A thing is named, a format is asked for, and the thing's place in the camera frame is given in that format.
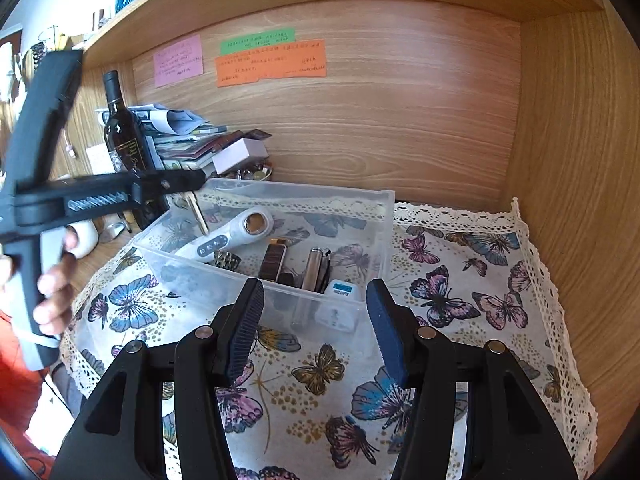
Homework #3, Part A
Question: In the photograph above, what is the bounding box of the dish of trinkets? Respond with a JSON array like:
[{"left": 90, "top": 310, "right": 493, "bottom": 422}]
[{"left": 232, "top": 160, "right": 275, "bottom": 182}]

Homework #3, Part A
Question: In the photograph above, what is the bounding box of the white handwritten note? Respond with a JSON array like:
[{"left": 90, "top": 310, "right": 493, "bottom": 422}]
[{"left": 85, "top": 144, "right": 109, "bottom": 174}]

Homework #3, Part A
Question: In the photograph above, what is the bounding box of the clear plastic box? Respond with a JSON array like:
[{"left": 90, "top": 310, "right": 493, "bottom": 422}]
[{"left": 132, "top": 177, "right": 396, "bottom": 337}]

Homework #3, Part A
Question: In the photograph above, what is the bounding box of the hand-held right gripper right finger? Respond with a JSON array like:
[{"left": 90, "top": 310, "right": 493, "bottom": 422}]
[{"left": 366, "top": 278, "right": 576, "bottom": 480}]

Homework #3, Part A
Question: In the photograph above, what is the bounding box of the small white box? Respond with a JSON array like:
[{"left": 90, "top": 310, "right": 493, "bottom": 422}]
[{"left": 212, "top": 140, "right": 268, "bottom": 176}]

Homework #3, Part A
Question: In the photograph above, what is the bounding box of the wire hanger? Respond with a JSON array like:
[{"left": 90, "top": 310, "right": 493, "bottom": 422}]
[{"left": 37, "top": 25, "right": 67, "bottom": 51}]

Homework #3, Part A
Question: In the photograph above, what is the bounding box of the brown rectangular lighter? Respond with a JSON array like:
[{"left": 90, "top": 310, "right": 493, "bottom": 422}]
[{"left": 257, "top": 237, "right": 290, "bottom": 281}]

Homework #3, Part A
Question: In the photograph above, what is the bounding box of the slim gold stick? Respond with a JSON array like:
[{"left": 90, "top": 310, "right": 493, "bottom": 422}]
[{"left": 184, "top": 192, "right": 210, "bottom": 237}]

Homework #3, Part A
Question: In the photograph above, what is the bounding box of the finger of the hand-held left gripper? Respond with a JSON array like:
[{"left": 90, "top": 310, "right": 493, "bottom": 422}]
[{"left": 131, "top": 169, "right": 207, "bottom": 207}]

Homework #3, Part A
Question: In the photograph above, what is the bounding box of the silver metal lighter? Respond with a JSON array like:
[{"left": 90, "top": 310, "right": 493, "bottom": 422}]
[{"left": 299, "top": 246, "right": 333, "bottom": 293}]

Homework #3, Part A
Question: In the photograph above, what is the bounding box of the butterfly print tablecloth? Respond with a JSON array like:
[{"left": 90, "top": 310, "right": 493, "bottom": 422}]
[{"left": 57, "top": 199, "right": 599, "bottom": 480}]

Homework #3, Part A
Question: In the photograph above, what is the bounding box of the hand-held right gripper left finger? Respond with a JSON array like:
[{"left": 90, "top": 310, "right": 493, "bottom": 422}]
[{"left": 52, "top": 276, "right": 266, "bottom": 480}]

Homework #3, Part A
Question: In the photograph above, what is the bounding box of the stack of papers and magazines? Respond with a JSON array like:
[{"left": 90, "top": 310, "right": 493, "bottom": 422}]
[{"left": 95, "top": 102, "right": 271, "bottom": 173}]

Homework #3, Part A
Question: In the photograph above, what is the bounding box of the orange paper note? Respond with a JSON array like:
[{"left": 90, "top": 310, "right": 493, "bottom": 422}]
[{"left": 215, "top": 40, "right": 328, "bottom": 88}]

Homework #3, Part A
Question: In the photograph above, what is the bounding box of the person's left hand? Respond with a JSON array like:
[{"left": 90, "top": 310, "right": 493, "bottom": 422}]
[{"left": 32, "top": 224, "right": 80, "bottom": 338}]

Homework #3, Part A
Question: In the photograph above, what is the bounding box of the white plastic bottle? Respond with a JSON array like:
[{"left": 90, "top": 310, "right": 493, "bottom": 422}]
[{"left": 70, "top": 220, "right": 99, "bottom": 257}]

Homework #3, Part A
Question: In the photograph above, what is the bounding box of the green paper note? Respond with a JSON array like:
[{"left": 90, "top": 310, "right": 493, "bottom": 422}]
[{"left": 220, "top": 28, "right": 297, "bottom": 56}]

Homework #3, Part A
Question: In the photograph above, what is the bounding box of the pink paper note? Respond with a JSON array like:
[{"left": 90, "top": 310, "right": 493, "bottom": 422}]
[{"left": 152, "top": 35, "right": 204, "bottom": 88}]

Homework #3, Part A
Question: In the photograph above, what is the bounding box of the white adapter with blue label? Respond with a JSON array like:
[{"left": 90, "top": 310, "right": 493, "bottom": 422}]
[{"left": 326, "top": 280, "right": 365, "bottom": 302}]

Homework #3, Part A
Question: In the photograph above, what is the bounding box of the orange clothing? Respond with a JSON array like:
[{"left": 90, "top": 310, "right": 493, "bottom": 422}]
[{"left": 0, "top": 310, "right": 58, "bottom": 461}]

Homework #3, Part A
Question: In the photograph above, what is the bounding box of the white handheld massager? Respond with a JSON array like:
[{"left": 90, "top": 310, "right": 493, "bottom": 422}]
[{"left": 176, "top": 207, "right": 275, "bottom": 261}]

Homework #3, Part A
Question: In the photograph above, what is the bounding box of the dark wine bottle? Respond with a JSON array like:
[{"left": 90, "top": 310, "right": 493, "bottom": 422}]
[{"left": 102, "top": 71, "right": 171, "bottom": 231}]

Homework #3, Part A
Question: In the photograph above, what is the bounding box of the small round mirror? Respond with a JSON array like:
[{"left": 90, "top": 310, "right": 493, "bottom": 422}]
[{"left": 100, "top": 220, "right": 127, "bottom": 244}]

